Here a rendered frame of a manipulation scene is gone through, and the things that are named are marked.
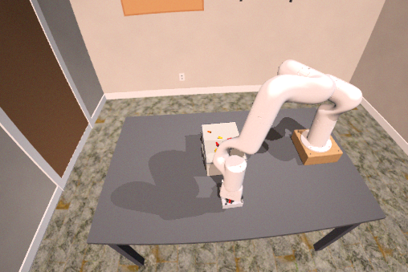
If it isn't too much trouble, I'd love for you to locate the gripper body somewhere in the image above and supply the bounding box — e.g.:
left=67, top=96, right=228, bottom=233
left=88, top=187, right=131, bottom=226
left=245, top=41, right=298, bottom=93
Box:
left=220, top=183, right=243, bottom=201

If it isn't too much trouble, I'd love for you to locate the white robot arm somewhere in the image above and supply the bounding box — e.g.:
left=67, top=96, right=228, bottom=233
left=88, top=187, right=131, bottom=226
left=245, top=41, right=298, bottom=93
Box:
left=213, top=60, right=362, bottom=192

